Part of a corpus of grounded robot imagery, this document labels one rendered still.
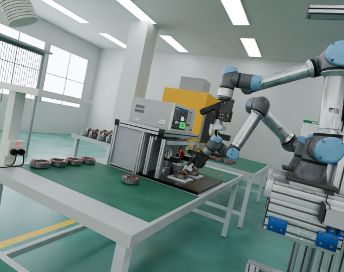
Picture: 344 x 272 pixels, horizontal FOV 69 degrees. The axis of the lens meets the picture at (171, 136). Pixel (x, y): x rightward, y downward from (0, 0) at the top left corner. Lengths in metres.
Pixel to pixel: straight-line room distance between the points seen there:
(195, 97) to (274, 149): 2.65
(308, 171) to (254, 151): 5.75
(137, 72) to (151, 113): 4.02
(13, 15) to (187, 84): 4.81
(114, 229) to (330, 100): 1.06
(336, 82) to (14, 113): 1.61
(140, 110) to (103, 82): 7.77
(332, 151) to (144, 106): 1.31
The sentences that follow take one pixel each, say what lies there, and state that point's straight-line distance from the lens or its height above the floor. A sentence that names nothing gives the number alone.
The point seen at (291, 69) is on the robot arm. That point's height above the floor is 1.56.
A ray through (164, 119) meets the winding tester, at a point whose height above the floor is 1.19.
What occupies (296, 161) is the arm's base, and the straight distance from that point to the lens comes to 1.91.
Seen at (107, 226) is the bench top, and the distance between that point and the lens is 1.05.
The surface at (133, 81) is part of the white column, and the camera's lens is 5.94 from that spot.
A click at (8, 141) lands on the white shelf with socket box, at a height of 0.90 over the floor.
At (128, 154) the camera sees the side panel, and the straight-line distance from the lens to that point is 1.90.
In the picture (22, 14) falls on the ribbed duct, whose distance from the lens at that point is 1.72.
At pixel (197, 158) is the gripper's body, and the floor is 0.96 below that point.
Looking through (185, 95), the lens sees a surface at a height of 1.82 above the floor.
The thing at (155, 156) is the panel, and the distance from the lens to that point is 2.01.
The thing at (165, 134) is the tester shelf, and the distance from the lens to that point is 1.75.
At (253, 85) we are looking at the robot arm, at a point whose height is 1.43.
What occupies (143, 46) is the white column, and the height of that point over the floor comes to 2.72.
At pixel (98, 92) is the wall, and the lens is 9.84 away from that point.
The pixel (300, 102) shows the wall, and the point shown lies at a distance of 7.15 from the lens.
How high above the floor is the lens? 1.18
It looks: 3 degrees down
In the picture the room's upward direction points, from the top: 12 degrees clockwise
